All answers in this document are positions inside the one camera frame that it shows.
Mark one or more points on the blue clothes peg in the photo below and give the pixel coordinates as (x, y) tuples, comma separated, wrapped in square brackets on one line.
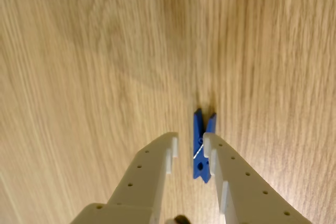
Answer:
[(198, 129)]

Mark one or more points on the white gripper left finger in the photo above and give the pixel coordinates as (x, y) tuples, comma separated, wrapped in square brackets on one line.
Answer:
[(147, 182)]

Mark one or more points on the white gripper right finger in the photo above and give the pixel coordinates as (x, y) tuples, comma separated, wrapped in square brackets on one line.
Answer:
[(244, 197)]

